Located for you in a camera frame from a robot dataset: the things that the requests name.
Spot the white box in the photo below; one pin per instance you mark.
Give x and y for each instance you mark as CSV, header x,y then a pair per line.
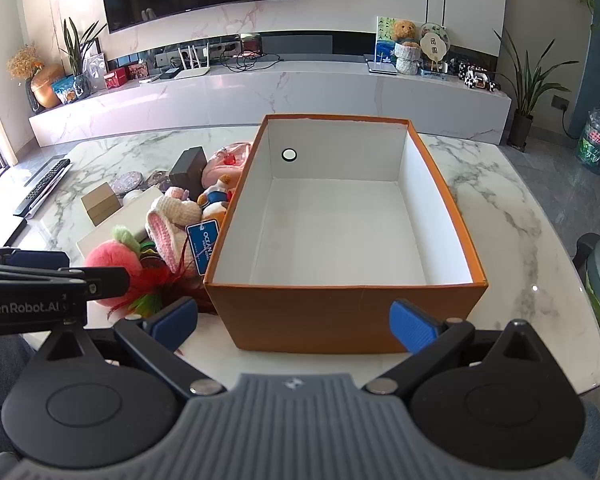
x,y
130,225

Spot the wall power socket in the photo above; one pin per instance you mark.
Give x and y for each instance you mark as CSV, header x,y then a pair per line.
x,y
560,102

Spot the cream crochet bunny toy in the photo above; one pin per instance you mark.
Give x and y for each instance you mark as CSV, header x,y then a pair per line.
x,y
167,220

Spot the pink peach plush toy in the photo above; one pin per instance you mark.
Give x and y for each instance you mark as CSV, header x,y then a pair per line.
x,y
112,260

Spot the black white checkered toy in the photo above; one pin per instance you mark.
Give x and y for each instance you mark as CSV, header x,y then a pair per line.
x,y
472,80
491,84

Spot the brown teddy bear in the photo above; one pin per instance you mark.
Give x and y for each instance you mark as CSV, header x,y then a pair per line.
x,y
406,30

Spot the green plant in glass vase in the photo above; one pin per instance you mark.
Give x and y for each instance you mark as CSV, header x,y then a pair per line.
x,y
77,45

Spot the light blue box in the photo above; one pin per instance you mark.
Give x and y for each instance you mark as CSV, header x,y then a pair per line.
x,y
435,75

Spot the copper vase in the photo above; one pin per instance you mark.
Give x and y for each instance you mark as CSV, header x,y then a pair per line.
x,y
47,87

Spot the dark grey box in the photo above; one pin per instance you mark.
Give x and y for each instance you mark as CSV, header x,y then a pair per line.
x,y
187,172

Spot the red gift box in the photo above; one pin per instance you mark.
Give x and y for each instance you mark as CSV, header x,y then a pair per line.
x,y
115,80

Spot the pink patterned box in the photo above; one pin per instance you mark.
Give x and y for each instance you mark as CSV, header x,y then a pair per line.
x,y
140,71

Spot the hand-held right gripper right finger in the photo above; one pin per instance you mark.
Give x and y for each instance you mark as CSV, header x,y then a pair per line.
x,y
412,327

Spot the round paper fan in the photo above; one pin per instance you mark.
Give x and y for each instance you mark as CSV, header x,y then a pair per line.
x,y
434,40

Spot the large water bottle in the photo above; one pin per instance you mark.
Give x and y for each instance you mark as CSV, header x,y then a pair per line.
x,y
595,140

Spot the black flat device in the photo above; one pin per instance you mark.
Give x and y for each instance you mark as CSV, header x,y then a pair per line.
x,y
169,74

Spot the shiny plastic bag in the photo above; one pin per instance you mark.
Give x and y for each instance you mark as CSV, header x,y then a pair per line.
x,y
96,72

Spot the blue snack bag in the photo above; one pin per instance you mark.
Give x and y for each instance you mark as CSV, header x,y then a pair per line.
x,y
65,91

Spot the small brown cardboard box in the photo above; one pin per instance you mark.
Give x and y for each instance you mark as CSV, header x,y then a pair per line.
x,y
100,205

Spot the blue paper hang tag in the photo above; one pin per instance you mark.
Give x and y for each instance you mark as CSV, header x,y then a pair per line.
x,y
202,247

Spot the dried yellow flowers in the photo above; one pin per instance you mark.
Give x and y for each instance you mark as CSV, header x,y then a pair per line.
x,y
22,60

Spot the white marble desktop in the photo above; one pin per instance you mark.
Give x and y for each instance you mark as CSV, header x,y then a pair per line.
x,y
505,200

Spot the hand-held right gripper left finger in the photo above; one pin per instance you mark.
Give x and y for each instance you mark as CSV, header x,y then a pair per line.
x,y
175,320

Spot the orange cardboard box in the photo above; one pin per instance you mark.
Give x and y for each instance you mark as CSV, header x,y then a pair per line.
x,y
340,320

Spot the white tall cabinet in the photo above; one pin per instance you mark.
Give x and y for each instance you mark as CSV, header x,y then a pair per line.
x,y
465,0

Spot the silver laptop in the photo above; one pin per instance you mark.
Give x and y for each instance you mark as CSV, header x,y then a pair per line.
x,y
380,67

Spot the pink backpack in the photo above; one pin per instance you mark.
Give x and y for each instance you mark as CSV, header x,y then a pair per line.
x,y
215,170

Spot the dark red box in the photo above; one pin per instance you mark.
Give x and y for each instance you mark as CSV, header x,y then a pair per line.
x,y
250,45

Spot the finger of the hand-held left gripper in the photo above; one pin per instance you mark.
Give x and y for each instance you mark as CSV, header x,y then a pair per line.
x,y
105,280
35,258

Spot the white router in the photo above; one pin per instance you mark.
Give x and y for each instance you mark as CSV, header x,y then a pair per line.
x,y
192,72

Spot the potted plant black pot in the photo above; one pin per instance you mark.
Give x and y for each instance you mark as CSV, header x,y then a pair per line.
x,y
522,130

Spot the round silver tin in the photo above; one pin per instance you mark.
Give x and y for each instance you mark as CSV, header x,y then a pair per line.
x,y
127,181

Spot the red feather toy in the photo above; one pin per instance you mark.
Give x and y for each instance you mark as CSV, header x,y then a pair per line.
x,y
155,285

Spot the blue green painting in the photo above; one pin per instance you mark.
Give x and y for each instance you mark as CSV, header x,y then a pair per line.
x,y
384,40

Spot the duck plush toy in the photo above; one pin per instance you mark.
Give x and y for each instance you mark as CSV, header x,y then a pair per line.
x,y
217,195

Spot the white marble TV cabinet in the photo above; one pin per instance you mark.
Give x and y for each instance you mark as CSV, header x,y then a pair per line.
x,y
280,95

